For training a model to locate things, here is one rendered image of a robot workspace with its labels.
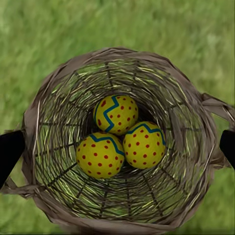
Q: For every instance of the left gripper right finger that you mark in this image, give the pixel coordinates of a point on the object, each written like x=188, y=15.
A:
x=227, y=146

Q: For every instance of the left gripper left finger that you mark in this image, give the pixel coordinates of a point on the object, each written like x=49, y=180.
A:
x=12, y=146

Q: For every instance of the wicker basket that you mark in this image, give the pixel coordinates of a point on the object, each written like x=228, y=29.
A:
x=68, y=125

